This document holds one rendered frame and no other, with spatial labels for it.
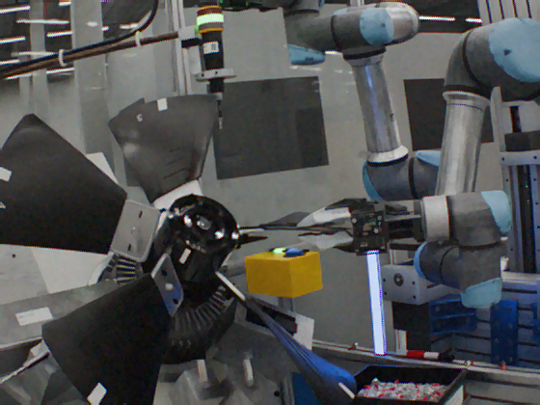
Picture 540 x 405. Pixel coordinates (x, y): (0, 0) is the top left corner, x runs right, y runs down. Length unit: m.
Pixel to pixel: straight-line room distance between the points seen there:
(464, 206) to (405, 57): 4.09
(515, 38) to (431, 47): 4.21
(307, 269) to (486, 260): 0.58
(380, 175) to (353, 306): 0.78
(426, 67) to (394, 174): 3.52
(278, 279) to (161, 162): 0.49
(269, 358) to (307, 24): 0.64
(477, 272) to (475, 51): 0.38
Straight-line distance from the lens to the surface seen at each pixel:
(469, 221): 1.10
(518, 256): 1.75
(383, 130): 1.76
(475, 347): 1.75
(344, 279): 2.39
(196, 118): 1.26
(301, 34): 1.34
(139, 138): 1.27
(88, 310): 0.89
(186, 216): 1.04
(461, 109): 1.24
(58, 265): 1.27
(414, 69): 5.18
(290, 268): 1.53
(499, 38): 1.14
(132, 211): 1.07
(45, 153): 1.07
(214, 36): 1.14
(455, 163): 1.22
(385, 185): 1.79
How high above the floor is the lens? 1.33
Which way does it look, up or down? 5 degrees down
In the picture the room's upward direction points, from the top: 7 degrees counter-clockwise
